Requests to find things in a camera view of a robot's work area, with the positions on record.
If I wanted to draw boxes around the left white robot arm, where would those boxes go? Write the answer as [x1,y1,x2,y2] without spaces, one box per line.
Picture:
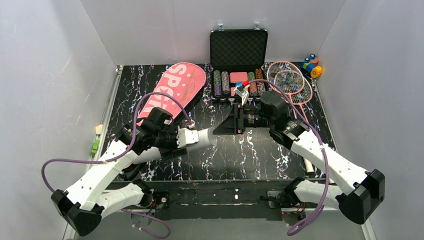
[51,107,177,237]

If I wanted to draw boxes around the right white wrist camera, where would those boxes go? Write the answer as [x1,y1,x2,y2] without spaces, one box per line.
[234,81,250,106]

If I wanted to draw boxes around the colourful toy blocks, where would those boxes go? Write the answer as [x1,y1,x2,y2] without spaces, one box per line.
[301,54,323,79]

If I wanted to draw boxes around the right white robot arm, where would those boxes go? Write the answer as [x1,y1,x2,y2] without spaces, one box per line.
[213,91,385,225]

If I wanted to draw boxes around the lower pink badminton racket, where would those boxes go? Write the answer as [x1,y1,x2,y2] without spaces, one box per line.
[274,69,316,176]

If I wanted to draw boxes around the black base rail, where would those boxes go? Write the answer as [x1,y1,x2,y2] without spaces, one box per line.
[98,177,301,221]

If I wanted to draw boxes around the white shuttlecock tube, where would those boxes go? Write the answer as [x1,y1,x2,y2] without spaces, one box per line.
[132,127,218,164]

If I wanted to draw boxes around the green clip on rail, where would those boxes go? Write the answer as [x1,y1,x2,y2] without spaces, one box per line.
[90,139,100,156]

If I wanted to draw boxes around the pink racket bag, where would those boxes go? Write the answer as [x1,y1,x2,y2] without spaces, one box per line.
[120,61,207,170]

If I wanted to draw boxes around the black poker chip case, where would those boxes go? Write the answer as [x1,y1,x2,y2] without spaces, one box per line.
[209,28,269,109]

